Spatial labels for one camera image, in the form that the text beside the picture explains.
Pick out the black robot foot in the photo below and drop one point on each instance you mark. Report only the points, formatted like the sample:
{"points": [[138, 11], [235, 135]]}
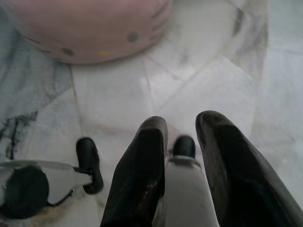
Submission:
{"points": [[88, 156], [185, 145]]}

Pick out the black robot left foot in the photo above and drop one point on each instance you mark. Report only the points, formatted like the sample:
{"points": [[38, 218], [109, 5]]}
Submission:
{"points": [[88, 156]]}

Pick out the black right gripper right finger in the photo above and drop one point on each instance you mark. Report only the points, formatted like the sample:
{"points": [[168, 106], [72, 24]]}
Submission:
{"points": [[241, 179]]}

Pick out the black robot right foot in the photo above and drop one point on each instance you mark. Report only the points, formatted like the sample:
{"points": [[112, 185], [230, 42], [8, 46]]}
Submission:
{"points": [[185, 145]]}

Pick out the pink cat face pillow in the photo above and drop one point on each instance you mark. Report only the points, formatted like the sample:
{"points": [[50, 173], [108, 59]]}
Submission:
{"points": [[90, 28]]}

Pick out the white robot left leg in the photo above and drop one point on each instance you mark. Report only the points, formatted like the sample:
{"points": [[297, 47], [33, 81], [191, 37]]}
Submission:
{"points": [[61, 179]]}

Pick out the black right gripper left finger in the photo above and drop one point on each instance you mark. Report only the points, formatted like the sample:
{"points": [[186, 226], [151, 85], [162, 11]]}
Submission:
{"points": [[137, 184]]}

